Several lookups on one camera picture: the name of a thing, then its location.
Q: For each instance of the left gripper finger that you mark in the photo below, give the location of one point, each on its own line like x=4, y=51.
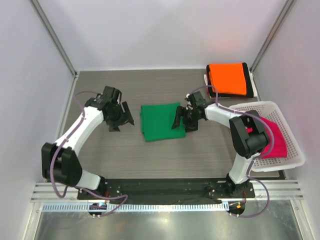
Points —
x=127, y=114
x=113, y=128

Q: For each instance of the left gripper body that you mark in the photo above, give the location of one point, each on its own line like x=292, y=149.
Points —
x=118, y=117

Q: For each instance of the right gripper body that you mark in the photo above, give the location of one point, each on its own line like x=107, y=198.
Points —
x=190, y=119

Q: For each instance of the green t-shirt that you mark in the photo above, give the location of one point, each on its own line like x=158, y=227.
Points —
x=157, y=121

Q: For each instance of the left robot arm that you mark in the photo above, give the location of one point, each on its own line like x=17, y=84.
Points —
x=59, y=160

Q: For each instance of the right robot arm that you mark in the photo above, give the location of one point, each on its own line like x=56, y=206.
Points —
x=248, y=134

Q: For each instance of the folded orange t-shirt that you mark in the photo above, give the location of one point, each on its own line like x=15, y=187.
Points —
x=228, y=78

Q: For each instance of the folded black t-shirt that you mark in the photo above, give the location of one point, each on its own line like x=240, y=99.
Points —
x=214, y=92

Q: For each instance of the pink t-shirt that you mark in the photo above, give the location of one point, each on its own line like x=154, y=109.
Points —
x=279, y=149

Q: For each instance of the white plastic basket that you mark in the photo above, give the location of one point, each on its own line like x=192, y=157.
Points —
x=272, y=112

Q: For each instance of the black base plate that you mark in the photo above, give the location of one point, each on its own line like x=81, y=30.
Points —
x=177, y=191

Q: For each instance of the white slotted cable duct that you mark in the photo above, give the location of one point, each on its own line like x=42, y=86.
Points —
x=95, y=207

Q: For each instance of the left aluminium frame post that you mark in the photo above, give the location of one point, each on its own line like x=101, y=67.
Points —
x=53, y=36

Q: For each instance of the aluminium frame post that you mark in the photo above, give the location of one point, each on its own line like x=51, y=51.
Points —
x=279, y=20
x=53, y=36

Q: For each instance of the right aluminium frame post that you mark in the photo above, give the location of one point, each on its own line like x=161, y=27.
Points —
x=279, y=20

